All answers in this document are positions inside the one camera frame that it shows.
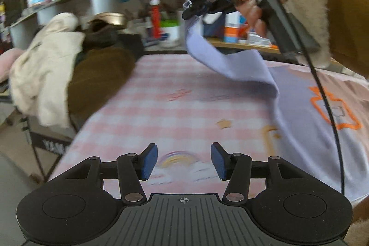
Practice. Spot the wooden bookshelf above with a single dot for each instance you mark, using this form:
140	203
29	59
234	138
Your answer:
248	45

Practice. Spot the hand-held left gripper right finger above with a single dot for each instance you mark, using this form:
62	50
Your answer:
217	161

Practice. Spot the brown garment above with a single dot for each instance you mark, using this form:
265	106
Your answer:
101	76

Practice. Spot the red bottle with white cap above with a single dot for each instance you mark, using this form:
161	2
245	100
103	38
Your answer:
155	19

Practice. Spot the person's right hand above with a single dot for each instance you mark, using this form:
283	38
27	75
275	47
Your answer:
253	11

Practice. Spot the pink cushion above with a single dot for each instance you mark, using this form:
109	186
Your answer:
8	61

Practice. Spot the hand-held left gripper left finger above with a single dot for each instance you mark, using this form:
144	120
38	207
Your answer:
150	161

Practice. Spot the dark garment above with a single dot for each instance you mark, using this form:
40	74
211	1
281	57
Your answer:
99	35

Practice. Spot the white box with orange-blue end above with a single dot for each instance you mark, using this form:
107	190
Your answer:
232	29

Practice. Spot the lavender shirt with orange print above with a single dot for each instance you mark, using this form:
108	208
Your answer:
302	87

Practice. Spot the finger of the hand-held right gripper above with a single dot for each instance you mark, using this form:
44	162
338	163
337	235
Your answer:
193	14
209	4

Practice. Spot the gold round tin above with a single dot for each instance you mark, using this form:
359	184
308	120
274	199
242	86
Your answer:
111	18

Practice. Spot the cream jacket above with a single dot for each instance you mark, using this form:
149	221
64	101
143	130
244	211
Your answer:
43	73

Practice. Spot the person's brown coat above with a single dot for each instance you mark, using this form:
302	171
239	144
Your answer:
361	223

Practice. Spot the white jar with green lid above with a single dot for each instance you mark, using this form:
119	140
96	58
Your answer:
169	32

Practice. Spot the pink checked printed blanket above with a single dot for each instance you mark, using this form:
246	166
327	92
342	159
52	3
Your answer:
173	119

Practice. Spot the black metal stand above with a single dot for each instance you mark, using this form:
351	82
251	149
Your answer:
34	136

